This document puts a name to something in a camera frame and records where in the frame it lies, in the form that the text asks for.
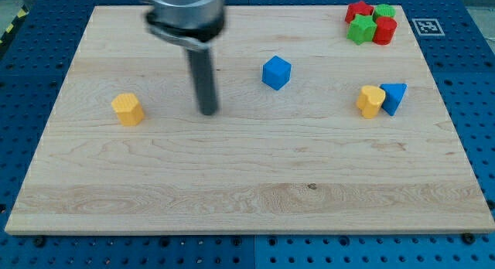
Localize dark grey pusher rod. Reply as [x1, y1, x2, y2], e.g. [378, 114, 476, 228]
[186, 49, 218, 116]

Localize yellow heart block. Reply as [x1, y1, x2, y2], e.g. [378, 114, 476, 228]
[356, 85, 386, 118]

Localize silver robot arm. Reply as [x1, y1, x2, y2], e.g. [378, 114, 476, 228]
[142, 0, 225, 115]

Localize yellow hexagon block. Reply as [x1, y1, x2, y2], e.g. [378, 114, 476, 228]
[111, 93, 145, 126]

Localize blue cube block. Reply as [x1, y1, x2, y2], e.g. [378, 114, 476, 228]
[261, 56, 292, 90]

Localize wooden board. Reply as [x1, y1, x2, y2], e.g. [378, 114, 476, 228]
[5, 5, 494, 236]

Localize green star block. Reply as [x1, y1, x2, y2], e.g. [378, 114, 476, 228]
[346, 14, 377, 45]

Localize red star block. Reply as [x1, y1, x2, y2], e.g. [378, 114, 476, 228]
[344, 1, 374, 23]

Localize yellow black hazard tape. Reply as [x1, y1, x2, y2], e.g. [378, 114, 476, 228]
[1, 5, 29, 46]

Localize green cylinder block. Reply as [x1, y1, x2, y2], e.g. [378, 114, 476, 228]
[373, 4, 396, 21]

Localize red cylinder block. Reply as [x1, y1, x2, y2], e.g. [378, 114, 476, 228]
[372, 16, 398, 45]

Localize blue triangle block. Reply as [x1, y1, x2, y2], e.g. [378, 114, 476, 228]
[380, 83, 408, 116]

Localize white fiducial marker tag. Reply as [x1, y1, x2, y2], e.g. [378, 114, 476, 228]
[412, 18, 445, 36]

